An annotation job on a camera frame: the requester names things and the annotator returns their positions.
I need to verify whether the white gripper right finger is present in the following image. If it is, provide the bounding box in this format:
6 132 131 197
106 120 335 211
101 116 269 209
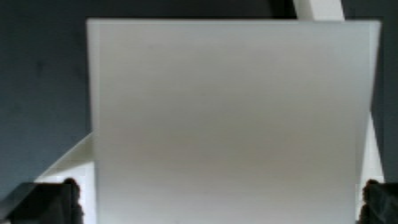
360 179 398 224

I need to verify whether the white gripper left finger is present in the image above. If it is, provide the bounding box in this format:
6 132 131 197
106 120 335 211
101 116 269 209
0 178 81 224

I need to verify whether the white cabinet top block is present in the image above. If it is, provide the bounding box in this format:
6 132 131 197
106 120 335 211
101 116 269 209
86 19 379 224

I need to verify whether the white cabinet body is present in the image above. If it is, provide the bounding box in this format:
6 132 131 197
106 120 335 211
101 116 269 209
35 0 383 224

